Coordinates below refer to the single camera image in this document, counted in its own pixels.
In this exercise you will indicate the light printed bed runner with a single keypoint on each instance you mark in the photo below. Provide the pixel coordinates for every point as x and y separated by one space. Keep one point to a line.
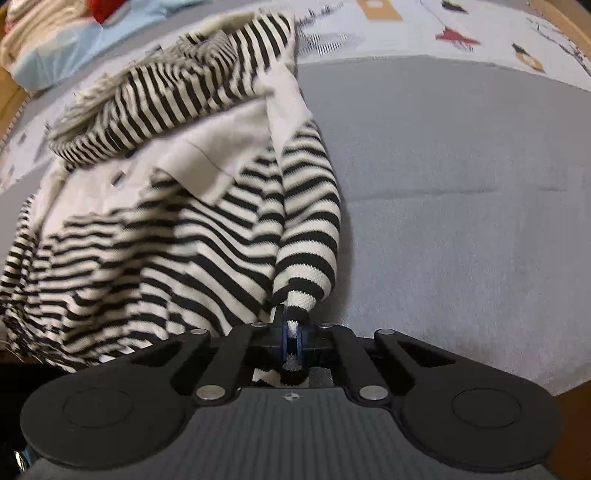
392 32

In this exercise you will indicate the wooden bed frame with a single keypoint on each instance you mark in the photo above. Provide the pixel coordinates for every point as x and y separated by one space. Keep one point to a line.
565 21

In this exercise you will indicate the wooden headboard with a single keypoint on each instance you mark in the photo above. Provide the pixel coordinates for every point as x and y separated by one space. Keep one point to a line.
8 106

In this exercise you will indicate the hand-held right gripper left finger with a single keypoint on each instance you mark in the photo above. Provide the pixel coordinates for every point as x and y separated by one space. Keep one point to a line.
280 342

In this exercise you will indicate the grey bed sheet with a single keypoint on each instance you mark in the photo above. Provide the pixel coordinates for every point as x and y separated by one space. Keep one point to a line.
438 207

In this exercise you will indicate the red folded blanket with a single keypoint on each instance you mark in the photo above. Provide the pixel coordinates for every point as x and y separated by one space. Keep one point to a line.
108 9

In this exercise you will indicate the light blue duvet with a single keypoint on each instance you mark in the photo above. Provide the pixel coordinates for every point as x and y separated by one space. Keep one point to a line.
55 50

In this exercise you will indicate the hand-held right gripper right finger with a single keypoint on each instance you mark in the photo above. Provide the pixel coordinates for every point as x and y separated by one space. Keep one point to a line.
300 345

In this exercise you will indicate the striped hooded sweater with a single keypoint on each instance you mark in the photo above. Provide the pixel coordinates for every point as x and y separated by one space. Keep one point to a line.
161 254

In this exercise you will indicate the beige folded blanket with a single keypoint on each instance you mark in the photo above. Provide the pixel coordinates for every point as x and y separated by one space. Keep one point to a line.
27 23

